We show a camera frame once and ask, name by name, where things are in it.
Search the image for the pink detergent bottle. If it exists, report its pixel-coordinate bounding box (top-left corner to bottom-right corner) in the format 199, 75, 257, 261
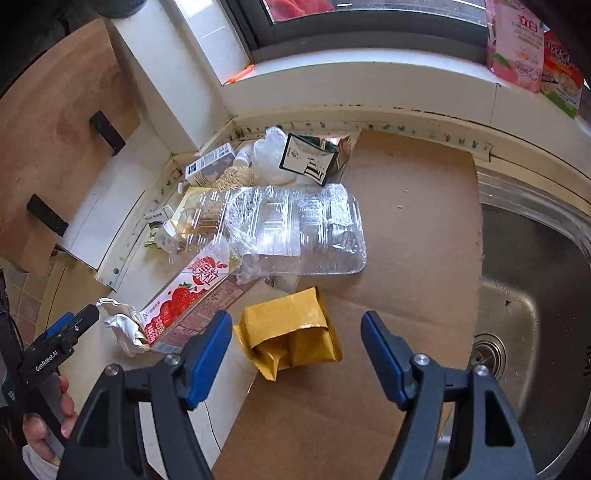
485, 0, 548, 93

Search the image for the small green and white box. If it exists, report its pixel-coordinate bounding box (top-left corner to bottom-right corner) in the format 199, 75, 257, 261
145, 208, 174, 232

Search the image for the white plastic bag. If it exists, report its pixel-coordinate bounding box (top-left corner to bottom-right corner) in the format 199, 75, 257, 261
249, 127, 301, 185

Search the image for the red cloth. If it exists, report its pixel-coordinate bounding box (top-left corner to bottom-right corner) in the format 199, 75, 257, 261
265, 0, 338, 17

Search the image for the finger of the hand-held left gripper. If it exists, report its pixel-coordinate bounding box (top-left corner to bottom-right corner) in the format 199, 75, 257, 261
44, 305, 100, 354

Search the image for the crumpled white paper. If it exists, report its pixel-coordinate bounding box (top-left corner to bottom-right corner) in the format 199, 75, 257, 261
96, 298, 151, 356

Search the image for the person's left forearm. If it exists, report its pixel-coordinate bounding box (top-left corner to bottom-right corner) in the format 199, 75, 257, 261
22, 444, 62, 480

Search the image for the white rack with black brackets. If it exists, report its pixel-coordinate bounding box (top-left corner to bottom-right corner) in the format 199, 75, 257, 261
26, 111, 185, 292

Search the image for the clear plastic tray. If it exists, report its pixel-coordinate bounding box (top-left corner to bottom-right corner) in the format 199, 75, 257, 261
226, 182, 368, 278

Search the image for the strawberry print milk carton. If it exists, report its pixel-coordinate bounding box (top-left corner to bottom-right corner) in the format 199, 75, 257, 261
139, 242, 245, 354

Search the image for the wooden cutting board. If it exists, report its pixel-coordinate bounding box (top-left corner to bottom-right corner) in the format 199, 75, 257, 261
0, 18, 141, 278

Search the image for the blue-grey utensil holder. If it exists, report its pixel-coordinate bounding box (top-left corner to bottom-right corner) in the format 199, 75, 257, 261
90, 0, 148, 19

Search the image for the person's left hand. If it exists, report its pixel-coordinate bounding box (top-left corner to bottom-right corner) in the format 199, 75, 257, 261
22, 375, 79, 462

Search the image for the red spray bottle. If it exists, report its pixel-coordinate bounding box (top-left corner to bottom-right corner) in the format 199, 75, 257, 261
540, 30, 585, 120

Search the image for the metal sink drain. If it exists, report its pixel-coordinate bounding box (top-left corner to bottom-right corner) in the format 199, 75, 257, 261
468, 333, 506, 374

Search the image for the small clear plastic container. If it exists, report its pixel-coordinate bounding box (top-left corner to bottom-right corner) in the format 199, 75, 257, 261
178, 188, 232, 252

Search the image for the yellow paper leaflet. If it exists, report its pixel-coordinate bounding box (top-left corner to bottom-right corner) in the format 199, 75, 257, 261
178, 186, 218, 222

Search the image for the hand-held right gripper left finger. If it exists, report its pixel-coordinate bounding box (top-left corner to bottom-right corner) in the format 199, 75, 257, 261
58, 310, 234, 480

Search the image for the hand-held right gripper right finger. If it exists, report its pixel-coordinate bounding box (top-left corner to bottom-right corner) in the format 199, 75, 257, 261
360, 310, 536, 480

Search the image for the yellow foil packet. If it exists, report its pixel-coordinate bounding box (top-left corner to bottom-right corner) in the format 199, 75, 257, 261
233, 286, 343, 381

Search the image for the dark window frame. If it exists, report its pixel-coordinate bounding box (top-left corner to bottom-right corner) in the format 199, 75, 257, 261
222, 0, 490, 63

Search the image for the green and white carton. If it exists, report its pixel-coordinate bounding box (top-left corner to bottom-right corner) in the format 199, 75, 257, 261
279, 132, 356, 186

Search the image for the small white and grey box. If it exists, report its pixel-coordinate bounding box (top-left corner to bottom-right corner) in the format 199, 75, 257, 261
185, 143, 236, 188

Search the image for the beige fibrous clump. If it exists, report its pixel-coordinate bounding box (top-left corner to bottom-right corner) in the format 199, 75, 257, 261
212, 166, 256, 190

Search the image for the brown cardboard sheet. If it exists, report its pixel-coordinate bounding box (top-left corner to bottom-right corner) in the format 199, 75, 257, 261
222, 129, 483, 480

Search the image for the stainless steel sink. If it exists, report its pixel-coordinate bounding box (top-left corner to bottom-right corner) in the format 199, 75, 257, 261
434, 166, 591, 480

